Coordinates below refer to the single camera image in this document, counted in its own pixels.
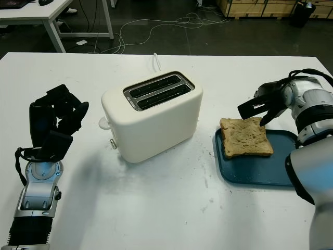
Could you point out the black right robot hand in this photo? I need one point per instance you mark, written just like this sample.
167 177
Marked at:
274 89

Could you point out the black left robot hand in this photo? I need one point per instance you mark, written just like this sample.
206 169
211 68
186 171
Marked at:
40 121

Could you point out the toasted bread slice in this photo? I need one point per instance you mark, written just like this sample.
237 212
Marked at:
244 138

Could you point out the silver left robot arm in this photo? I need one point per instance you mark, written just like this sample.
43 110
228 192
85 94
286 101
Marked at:
37 187

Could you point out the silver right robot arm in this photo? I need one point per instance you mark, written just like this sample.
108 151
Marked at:
317 117

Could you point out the white toaster lever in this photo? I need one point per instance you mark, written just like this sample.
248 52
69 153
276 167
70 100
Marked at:
103 124

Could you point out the silver toaster knob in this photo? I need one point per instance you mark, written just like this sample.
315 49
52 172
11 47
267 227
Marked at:
113 143

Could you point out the blue plastic tray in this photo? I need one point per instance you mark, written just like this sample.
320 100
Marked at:
249 172

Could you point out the white two-slot toaster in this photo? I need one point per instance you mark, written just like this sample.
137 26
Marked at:
156 130

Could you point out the black trash bin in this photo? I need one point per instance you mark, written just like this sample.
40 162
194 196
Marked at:
301 15

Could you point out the wooden crate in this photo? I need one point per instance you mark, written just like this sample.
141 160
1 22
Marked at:
260 7

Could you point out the white paper sheet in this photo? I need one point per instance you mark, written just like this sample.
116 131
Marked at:
82 42

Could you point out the white office desk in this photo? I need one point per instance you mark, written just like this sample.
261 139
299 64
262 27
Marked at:
39 13

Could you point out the white shoe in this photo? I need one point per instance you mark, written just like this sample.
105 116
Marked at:
71 10

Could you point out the black computer mouse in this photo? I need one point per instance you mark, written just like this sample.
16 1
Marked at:
45 2

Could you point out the black laptop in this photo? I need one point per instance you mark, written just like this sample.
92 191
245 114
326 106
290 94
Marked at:
13 3

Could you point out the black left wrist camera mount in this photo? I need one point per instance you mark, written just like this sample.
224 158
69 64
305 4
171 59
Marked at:
56 144

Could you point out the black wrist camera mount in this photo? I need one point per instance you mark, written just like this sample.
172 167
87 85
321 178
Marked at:
249 109
56 144

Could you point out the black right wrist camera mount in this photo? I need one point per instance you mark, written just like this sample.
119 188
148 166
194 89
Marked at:
249 109

